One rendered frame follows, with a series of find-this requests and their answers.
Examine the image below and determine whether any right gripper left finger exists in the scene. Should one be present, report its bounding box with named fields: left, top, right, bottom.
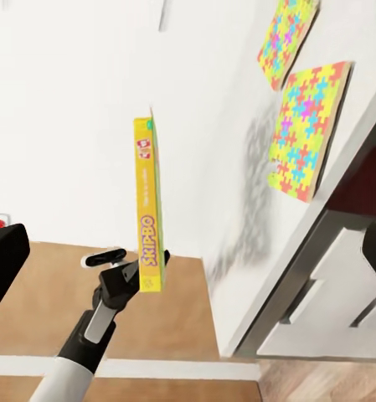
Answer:
left=0, top=223, right=30, bottom=303

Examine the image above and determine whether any board game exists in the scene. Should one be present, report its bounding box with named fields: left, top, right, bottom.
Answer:
left=133, top=113, right=166, bottom=292

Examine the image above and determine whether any jigsaw puzzle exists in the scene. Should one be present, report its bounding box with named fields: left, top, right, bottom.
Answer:
left=257, top=0, right=317, bottom=92
left=267, top=61, right=352, bottom=204

